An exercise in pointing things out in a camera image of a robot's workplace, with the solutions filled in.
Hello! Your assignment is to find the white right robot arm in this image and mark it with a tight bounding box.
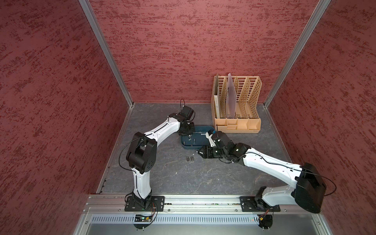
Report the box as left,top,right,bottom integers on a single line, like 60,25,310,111
198,131,337,214

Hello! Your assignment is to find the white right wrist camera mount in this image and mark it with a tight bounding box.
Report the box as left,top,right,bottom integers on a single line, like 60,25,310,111
205,132,216,147

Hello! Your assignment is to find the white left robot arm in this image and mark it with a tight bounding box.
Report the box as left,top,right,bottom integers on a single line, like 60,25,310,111
118,105,195,210

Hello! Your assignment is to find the purple folder in organizer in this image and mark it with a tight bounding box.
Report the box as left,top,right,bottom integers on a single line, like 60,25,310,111
226,73,236,118

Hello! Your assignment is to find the teal plastic storage box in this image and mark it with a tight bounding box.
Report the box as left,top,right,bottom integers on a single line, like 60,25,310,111
180,125,214,150

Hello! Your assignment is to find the beige plastic file organizer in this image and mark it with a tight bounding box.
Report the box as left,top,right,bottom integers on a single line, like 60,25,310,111
211,75,262,134

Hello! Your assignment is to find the aluminium front rail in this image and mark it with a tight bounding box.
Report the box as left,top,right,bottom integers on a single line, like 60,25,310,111
74,194,332,235

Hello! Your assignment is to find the white folder in organizer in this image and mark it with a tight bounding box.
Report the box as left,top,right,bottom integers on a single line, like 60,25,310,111
213,74,221,118

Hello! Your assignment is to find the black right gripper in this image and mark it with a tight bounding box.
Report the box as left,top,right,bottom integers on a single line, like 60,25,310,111
197,144,228,159

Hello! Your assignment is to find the aluminium corner post left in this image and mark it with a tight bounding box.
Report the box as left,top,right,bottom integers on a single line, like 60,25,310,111
79,0,134,108

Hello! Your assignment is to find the aluminium corner post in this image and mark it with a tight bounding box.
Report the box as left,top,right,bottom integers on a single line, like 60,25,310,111
79,0,134,108
263,0,331,109

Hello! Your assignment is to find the aluminium corner post right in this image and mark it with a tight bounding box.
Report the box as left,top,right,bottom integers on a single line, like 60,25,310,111
263,0,331,109

